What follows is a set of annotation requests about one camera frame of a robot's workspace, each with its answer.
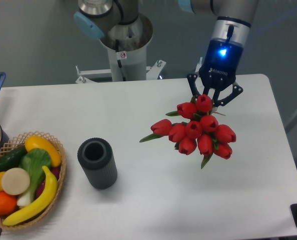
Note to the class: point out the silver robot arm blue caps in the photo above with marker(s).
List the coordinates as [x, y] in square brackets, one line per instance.
[125, 28]

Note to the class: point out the red tulip bouquet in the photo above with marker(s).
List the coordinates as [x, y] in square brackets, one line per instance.
[201, 132]

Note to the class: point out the yellow banana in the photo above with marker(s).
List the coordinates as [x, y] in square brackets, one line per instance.
[39, 204]

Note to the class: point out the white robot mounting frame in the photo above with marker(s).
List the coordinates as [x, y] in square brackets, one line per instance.
[124, 66]

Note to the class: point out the dark grey ribbed vase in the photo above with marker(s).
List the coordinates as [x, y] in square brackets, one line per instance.
[95, 155]

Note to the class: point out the woven wicker basket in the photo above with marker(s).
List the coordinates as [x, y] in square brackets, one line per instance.
[18, 141]

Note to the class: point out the orange fruit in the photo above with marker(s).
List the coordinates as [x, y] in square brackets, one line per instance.
[8, 203]

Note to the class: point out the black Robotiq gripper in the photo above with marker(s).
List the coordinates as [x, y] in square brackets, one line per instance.
[218, 72]

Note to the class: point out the green cucumber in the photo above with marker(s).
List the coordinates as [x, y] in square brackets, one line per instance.
[12, 158]

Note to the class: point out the beige round disc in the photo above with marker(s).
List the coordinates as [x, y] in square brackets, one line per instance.
[15, 181]

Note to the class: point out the red radish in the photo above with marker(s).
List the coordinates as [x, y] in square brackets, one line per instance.
[56, 172]

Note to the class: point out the green bok choy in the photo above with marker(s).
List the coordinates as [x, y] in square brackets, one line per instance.
[32, 163]

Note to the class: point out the yellow squash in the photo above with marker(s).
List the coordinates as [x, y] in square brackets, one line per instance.
[38, 142]

